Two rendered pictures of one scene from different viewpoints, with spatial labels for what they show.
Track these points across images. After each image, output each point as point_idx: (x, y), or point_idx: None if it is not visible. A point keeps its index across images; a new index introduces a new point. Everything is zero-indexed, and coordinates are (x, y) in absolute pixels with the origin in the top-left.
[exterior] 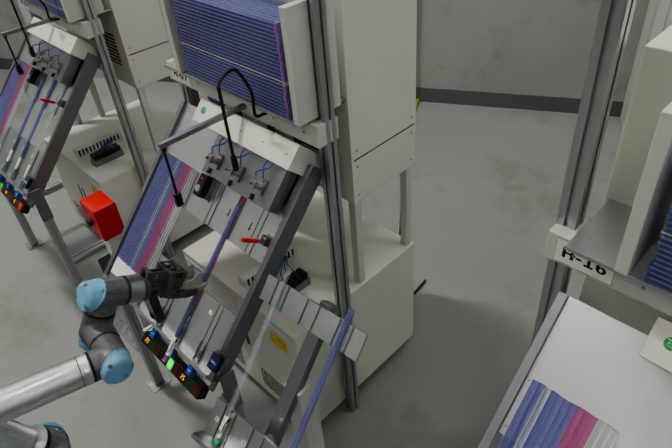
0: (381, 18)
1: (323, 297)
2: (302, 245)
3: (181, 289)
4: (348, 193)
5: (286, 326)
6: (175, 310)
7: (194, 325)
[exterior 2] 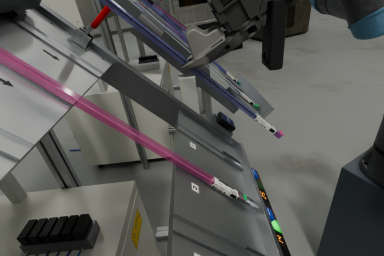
0: None
1: (62, 204)
2: None
3: (225, 30)
4: None
5: (123, 198)
6: (232, 226)
7: (220, 175)
